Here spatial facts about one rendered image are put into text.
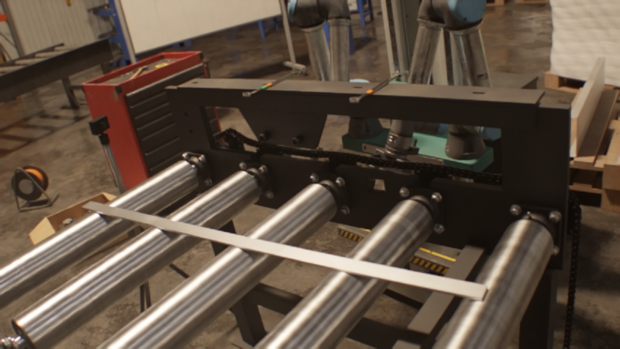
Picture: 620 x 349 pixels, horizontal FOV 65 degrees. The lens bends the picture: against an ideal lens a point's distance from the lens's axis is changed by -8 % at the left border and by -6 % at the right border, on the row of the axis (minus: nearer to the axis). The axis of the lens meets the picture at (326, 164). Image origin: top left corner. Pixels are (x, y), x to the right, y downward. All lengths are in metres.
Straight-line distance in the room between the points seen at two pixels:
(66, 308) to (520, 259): 1.02
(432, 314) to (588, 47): 3.71
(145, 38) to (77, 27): 6.47
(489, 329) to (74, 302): 0.92
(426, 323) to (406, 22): 1.37
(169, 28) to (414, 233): 4.98
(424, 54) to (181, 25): 4.47
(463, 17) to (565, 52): 3.18
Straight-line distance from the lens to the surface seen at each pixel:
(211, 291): 1.17
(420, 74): 1.76
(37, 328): 1.31
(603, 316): 2.36
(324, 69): 2.18
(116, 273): 1.37
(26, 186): 4.56
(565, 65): 4.77
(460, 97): 1.21
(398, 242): 1.19
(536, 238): 1.16
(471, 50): 1.69
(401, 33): 2.16
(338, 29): 2.02
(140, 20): 5.88
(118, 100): 3.43
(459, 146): 1.93
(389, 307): 2.39
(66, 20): 12.18
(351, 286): 1.07
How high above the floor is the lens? 1.56
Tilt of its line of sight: 24 degrees down
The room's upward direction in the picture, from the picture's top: 10 degrees counter-clockwise
